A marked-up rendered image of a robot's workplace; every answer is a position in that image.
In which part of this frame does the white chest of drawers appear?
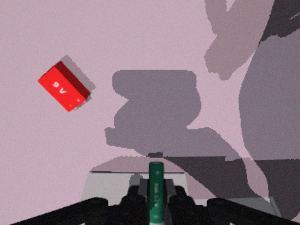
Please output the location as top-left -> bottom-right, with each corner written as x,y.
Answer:
195,197 -> 282,217

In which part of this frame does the grey drawer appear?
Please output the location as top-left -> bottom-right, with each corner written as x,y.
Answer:
196,200 -> 276,215
80,173 -> 189,206

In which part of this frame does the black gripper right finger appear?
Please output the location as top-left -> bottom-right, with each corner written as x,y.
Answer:
163,179 -> 300,225

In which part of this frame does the red 9v battery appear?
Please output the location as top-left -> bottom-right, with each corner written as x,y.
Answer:
38,61 -> 90,112

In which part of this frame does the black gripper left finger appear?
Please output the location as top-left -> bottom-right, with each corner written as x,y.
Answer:
10,179 -> 150,225

